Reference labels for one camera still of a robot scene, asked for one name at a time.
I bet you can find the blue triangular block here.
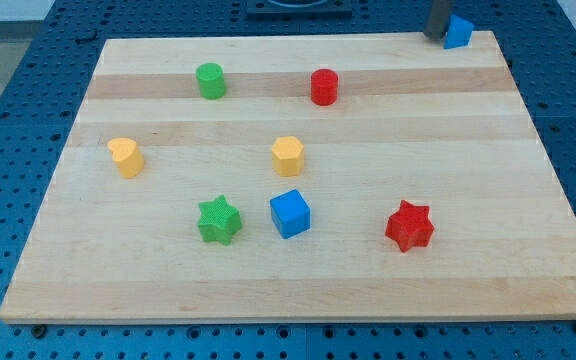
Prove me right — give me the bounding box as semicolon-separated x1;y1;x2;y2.
443;15;475;49

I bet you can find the wooden board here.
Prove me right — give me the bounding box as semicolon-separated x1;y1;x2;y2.
0;31;576;325

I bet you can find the yellow heart block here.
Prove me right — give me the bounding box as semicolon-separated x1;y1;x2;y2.
107;138;145;179

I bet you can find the green cylinder block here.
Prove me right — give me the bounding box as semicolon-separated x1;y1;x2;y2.
195;63;227;100

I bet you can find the yellow hexagon block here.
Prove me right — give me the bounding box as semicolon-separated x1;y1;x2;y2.
271;136;305;177

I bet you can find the red cylinder block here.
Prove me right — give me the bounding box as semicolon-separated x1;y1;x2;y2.
310;68;339;106

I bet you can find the blue cube block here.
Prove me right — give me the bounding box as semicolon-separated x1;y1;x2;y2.
269;189;311;239

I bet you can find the red star block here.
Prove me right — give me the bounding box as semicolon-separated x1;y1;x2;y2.
384;200;434;253

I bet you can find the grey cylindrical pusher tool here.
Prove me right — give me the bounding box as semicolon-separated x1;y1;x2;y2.
423;0;455;40

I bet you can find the green star block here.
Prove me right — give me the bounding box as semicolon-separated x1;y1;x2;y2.
197;195;242;246

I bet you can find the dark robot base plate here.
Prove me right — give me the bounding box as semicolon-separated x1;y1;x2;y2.
244;0;353;18

